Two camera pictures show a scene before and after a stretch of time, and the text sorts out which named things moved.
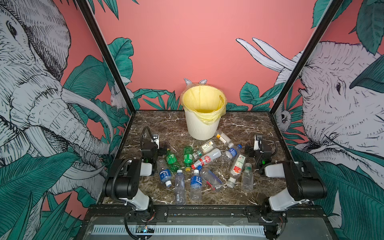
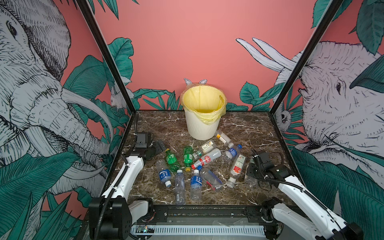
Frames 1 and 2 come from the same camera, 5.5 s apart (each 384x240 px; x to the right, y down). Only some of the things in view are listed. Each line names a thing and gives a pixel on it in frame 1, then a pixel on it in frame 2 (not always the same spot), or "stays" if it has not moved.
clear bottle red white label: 236,170 stays
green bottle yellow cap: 171,159 stays
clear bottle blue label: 164,171 stays
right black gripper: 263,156 to 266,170
